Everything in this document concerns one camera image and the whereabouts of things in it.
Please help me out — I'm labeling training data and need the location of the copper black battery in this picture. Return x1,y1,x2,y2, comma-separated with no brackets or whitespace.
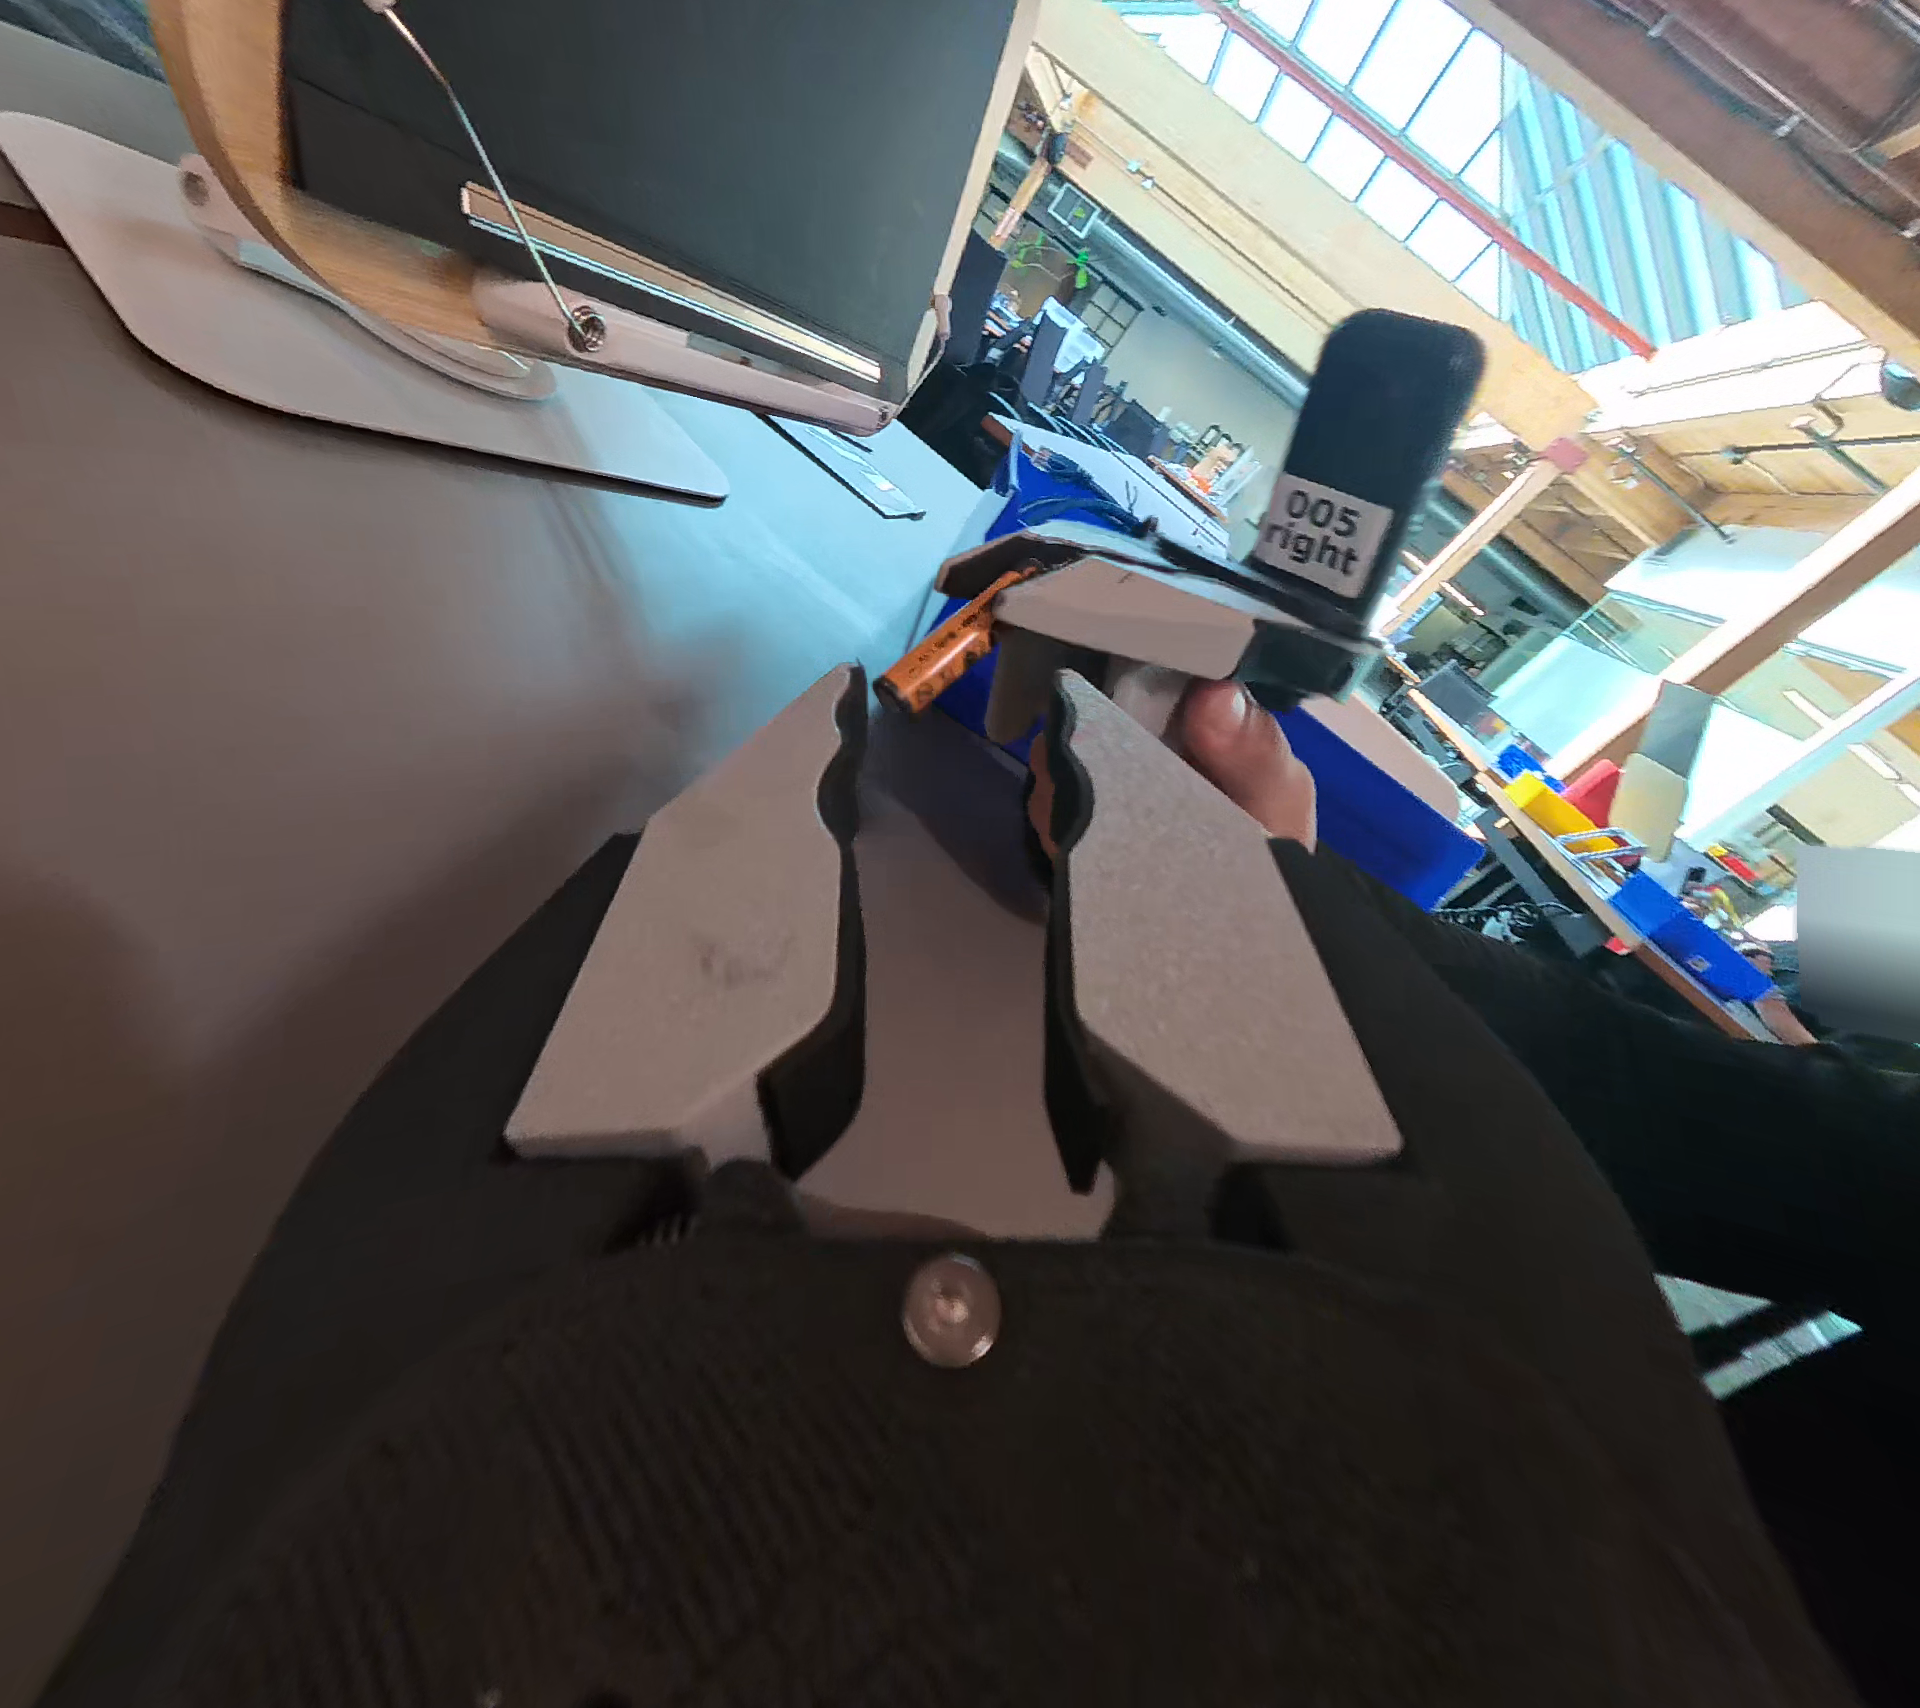
876,610,997,713

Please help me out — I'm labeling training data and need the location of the person's right forearm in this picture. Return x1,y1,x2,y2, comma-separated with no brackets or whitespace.
1315,837,1920,1319

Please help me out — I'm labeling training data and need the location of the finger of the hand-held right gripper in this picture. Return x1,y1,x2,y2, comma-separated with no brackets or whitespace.
984,554,1268,744

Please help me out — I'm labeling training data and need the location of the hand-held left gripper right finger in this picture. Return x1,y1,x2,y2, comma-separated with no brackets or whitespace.
1033,674,1407,1199

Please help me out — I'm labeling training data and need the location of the person's right hand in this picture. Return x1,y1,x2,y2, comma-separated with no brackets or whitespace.
1171,680,1322,852

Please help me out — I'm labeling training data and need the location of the blue plastic bin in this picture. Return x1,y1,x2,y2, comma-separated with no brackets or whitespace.
984,423,1494,916

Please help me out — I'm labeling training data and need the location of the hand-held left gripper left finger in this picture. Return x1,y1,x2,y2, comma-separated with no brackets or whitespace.
504,668,876,1176

